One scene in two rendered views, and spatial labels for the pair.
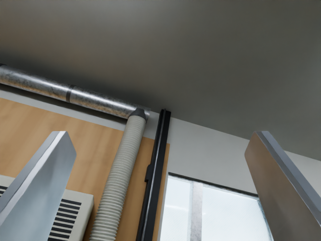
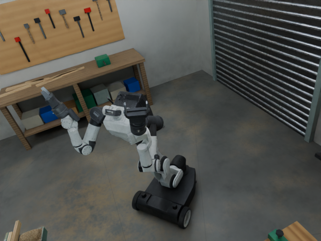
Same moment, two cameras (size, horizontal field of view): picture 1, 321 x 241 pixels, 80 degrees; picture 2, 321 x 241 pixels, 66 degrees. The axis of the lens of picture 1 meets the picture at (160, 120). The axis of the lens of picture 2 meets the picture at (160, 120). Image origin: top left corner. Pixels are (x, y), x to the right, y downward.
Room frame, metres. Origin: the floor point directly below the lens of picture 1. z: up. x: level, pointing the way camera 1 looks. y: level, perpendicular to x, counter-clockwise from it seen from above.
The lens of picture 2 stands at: (1.17, 0.01, 2.23)
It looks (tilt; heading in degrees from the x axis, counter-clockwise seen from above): 35 degrees down; 175
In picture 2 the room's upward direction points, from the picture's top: 12 degrees counter-clockwise
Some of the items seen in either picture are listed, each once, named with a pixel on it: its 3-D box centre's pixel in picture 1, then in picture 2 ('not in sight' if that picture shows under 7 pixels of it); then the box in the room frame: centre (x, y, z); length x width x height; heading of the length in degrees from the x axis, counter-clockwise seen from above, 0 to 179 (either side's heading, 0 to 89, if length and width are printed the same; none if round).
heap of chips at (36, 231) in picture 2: not in sight; (28, 235); (0.12, -0.86, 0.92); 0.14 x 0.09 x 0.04; 94
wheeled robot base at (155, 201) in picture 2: not in sight; (170, 184); (-0.59, 0.11, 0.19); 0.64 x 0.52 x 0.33; 139
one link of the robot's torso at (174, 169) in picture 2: not in sight; (170, 176); (-0.61, 0.14, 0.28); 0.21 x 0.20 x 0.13; 139
